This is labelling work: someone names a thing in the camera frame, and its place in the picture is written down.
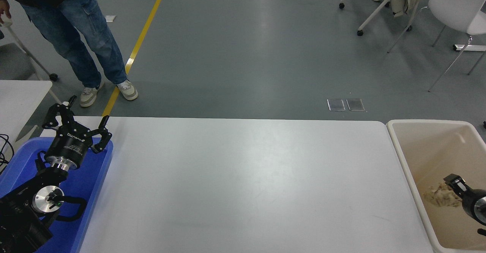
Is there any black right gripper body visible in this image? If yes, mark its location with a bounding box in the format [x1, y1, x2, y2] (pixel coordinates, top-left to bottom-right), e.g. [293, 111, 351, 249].
[461, 189, 486, 226]

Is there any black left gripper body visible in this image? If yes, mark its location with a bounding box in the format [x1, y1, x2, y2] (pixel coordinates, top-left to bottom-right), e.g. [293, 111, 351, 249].
[44, 131, 94, 168]

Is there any tan paper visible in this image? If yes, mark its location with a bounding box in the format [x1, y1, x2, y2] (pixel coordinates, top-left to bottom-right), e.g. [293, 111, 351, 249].
[422, 182, 462, 208]

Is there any person's hand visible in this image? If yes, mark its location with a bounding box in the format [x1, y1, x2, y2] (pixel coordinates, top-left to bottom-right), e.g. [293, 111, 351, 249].
[0, 0, 11, 24]

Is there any blue plastic tray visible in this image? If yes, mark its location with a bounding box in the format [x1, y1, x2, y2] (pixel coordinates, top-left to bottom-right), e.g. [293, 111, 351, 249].
[0, 137, 114, 253]

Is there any large pale bin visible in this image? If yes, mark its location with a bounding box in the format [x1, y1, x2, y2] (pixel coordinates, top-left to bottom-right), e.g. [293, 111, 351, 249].
[386, 119, 486, 253]

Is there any white side table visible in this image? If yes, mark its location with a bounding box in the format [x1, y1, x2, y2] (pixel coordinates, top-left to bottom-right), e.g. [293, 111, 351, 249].
[0, 80, 61, 147]

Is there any grey wheeled chair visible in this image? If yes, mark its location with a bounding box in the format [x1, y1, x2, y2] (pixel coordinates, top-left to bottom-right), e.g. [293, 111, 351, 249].
[0, 18, 58, 82]

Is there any person in blue trousers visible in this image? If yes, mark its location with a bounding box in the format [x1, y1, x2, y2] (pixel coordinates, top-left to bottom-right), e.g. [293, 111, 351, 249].
[0, 0, 138, 107]

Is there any yellow floor tape line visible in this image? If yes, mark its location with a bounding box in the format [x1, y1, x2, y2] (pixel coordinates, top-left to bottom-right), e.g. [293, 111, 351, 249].
[102, 0, 171, 117]

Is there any white metal floor bar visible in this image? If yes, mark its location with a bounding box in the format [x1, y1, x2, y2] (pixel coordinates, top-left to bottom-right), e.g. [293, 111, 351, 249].
[453, 44, 486, 52]

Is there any white shell chair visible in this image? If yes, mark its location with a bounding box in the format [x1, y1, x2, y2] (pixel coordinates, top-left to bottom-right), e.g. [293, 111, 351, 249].
[387, 0, 486, 92]

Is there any black cable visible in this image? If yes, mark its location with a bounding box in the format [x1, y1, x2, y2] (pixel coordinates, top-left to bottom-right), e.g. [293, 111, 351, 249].
[0, 134, 15, 174]

